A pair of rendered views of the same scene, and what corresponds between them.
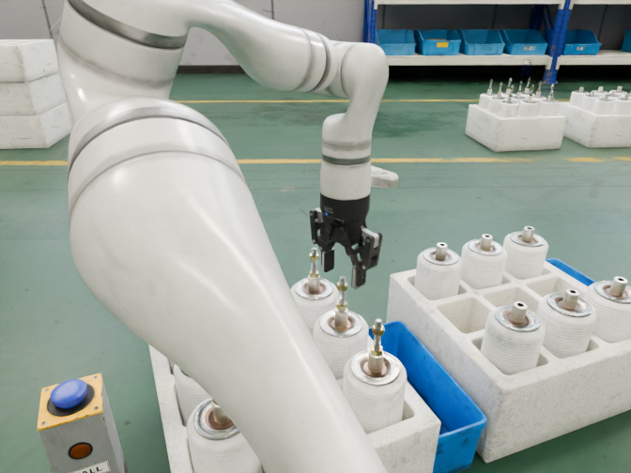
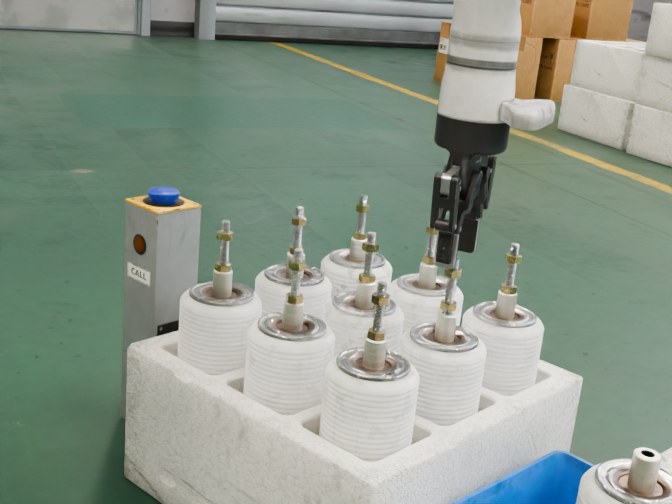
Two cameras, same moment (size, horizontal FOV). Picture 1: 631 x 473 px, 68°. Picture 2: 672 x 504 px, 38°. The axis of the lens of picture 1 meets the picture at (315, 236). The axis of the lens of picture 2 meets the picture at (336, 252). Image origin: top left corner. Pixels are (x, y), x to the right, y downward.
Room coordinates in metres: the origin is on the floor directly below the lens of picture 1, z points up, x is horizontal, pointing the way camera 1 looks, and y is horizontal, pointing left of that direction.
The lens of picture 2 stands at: (0.12, -0.88, 0.66)
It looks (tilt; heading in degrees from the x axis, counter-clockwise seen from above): 18 degrees down; 65
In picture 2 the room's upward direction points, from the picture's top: 5 degrees clockwise
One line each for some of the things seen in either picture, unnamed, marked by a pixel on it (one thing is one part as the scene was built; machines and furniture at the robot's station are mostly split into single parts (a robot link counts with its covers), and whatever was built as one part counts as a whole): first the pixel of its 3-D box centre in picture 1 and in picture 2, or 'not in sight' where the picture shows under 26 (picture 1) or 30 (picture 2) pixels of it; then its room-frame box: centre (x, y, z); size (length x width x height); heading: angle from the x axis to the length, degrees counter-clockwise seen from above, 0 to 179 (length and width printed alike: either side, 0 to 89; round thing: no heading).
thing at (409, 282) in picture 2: not in sight; (426, 285); (0.71, 0.11, 0.25); 0.08 x 0.08 x 0.01
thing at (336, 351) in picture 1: (339, 363); (433, 412); (0.65, -0.04, 0.16); 0.10 x 0.10 x 0.18
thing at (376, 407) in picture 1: (372, 410); (364, 444); (0.54, -0.09, 0.16); 0.10 x 0.10 x 0.18
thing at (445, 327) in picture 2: (341, 317); (445, 327); (0.65, -0.04, 0.26); 0.02 x 0.02 x 0.03
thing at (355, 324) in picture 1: (341, 323); (444, 338); (0.65, -0.04, 0.25); 0.08 x 0.08 x 0.01
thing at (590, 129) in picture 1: (604, 123); not in sight; (2.78, -1.72, 0.09); 0.39 x 0.39 x 0.18; 4
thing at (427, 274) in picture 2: not in sight; (427, 275); (0.71, 0.11, 0.26); 0.02 x 0.02 x 0.03
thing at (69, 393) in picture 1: (69, 395); (163, 197); (0.42, 0.30, 0.32); 0.04 x 0.04 x 0.02
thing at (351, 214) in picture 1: (344, 215); (468, 154); (0.65, -0.04, 0.46); 0.08 x 0.08 x 0.09
